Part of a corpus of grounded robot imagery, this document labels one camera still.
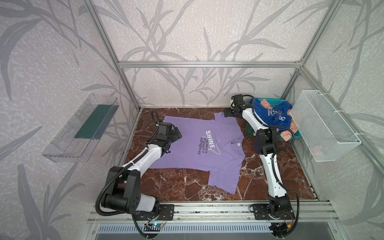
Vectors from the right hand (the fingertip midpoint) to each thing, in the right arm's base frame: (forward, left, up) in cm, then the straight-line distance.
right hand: (230, 108), depth 111 cm
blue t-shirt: (-10, -32, +3) cm, 34 cm away
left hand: (-24, +38, +7) cm, 45 cm away
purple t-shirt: (-27, +14, -6) cm, 31 cm away
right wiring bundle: (-73, -16, -7) cm, 75 cm away
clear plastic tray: (-44, +75, +26) cm, 91 cm away
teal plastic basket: (+7, -35, 0) cm, 35 cm away
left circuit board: (-72, +45, -7) cm, 86 cm away
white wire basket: (-42, -33, +27) cm, 60 cm away
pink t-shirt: (-27, -31, +3) cm, 41 cm away
